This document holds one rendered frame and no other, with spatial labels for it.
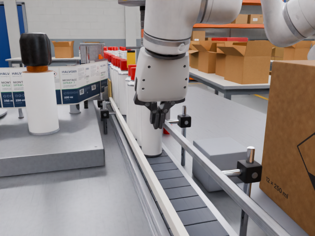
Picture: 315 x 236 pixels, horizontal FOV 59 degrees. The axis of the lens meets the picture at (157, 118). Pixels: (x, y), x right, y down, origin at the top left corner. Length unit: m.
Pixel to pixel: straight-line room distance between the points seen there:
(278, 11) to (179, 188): 0.60
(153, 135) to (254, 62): 2.05
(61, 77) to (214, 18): 0.74
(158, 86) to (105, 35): 8.12
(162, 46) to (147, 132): 0.26
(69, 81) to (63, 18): 7.66
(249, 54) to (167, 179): 2.11
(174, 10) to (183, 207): 0.32
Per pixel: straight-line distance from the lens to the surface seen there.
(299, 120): 0.52
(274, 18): 0.92
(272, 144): 0.59
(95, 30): 8.65
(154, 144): 0.68
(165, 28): 0.47
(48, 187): 0.71
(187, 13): 0.47
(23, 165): 0.79
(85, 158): 0.77
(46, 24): 8.83
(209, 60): 3.39
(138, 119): 0.73
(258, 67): 2.67
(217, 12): 0.48
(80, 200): 0.64
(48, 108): 0.90
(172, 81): 0.53
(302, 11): 0.90
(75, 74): 1.12
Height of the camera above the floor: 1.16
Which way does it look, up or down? 15 degrees down
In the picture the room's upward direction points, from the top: straight up
